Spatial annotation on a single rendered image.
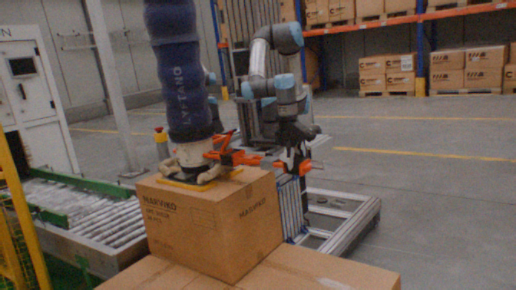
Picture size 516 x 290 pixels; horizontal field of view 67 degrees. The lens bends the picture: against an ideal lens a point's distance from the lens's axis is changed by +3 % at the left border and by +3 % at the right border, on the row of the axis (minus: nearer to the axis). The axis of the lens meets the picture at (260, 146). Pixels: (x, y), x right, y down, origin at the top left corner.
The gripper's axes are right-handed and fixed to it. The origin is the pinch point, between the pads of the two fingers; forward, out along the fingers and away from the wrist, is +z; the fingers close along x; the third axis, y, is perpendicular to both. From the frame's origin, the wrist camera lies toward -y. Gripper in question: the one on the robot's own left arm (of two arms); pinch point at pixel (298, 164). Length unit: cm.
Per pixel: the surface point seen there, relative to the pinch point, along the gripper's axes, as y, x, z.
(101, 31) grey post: 383, -151, -83
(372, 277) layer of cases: -20, -15, 54
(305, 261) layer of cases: 11, -12, 54
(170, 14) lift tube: 51, 8, -64
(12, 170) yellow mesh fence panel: 170, 45, 6
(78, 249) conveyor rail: 134, 37, 54
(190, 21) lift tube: 48, 0, -60
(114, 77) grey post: 383, -154, -26
